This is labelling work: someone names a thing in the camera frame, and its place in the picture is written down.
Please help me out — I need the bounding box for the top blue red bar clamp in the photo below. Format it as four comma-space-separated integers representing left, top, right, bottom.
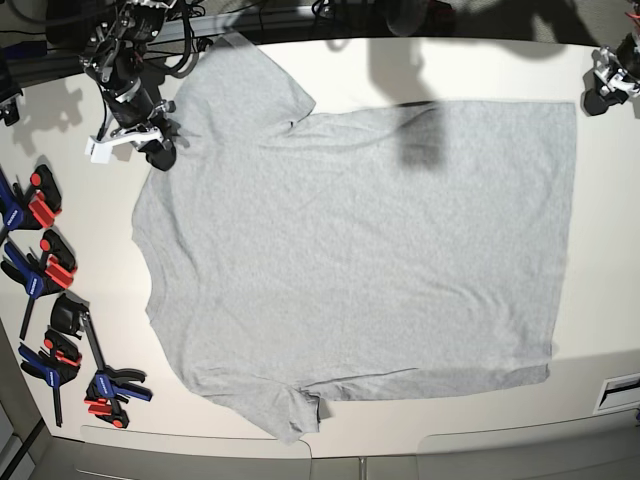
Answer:
1, 164, 62, 243

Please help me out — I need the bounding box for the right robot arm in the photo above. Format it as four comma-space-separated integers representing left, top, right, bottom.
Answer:
80, 1, 176, 171

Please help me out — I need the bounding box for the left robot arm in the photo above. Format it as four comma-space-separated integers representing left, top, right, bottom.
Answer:
583, 2, 639, 116

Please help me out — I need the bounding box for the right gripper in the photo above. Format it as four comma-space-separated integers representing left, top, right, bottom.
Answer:
102, 82, 178, 171

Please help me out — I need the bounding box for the grey T-shirt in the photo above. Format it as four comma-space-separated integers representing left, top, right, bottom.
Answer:
132, 33, 576, 443

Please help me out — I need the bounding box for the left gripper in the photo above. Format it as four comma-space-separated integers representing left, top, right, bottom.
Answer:
582, 47, 639, 116

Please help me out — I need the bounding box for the long blue red bar clamp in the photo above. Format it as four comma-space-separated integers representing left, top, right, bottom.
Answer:
50, 294, 153, 429

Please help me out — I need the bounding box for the aluminium frame rail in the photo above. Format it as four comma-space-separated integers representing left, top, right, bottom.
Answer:
151, 14, 240, 44

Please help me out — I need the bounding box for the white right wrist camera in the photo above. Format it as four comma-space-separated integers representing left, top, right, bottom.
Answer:
85, 136, 112, 164

